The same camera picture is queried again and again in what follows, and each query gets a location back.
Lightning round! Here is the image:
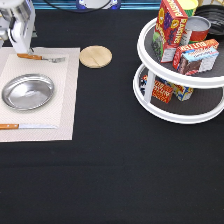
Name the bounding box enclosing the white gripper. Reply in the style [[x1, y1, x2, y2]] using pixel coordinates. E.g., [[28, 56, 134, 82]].
[[0, 0, 35, 55]]

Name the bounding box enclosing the fork with wooden handle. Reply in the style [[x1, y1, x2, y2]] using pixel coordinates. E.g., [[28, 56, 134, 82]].
[[17, 54, 66, 63]]

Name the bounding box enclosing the round silver metal plate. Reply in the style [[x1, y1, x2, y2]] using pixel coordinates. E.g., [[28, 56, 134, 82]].
[[1, 74, 55, 111]]

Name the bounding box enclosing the robot base white blue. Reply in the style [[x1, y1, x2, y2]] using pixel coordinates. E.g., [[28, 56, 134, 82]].
[[76, 0, 121, 9]]

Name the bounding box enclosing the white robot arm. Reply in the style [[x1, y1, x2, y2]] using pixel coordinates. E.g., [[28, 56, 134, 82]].
[[0, 0, 36, 54]]

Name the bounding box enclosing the round wooden coaster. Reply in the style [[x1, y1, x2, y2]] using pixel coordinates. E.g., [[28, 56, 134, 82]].
[[79, 46, 112, 68]]

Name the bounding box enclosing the beige woven placemat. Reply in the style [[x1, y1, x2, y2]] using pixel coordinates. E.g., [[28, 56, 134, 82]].
[[0, 47, 80, 142]]

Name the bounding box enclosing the white two-tier turntable rack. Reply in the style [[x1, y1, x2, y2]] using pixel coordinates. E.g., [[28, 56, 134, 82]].
[[133, 18, 224, 124]]

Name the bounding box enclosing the orange box on lower tier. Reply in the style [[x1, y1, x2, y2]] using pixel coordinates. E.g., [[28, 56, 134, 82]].
[[152, 80, 173, 103]]

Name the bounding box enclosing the red raisins box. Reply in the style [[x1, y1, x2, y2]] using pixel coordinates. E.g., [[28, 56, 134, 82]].
[[152, 0, 188, 63]]

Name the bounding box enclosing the yellow box on lower tier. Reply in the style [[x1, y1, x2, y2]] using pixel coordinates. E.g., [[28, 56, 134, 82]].
[[165, 81, 194, 101]]

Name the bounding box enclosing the chocolate pudding box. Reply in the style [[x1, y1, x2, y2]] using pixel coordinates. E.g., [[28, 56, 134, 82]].
[[177, 47, 219, 75]]

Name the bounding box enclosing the yellow green container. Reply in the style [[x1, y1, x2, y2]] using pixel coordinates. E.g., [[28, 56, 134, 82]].
[[177, 0, 198, 17]]

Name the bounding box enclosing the red tin can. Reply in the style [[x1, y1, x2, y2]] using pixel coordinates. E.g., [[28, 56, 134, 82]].
[[180, 16, 211, 45]]

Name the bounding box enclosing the red butter box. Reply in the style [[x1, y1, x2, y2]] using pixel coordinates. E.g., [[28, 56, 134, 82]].
[[173, 39, 219, 69]]

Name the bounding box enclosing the black bowl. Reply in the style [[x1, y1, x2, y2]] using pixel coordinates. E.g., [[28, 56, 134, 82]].
[[195, 5, 224, 36]]

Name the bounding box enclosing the knife with wooden handle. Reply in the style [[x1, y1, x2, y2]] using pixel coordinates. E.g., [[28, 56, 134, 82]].
[[0, 124, 57, 130]]

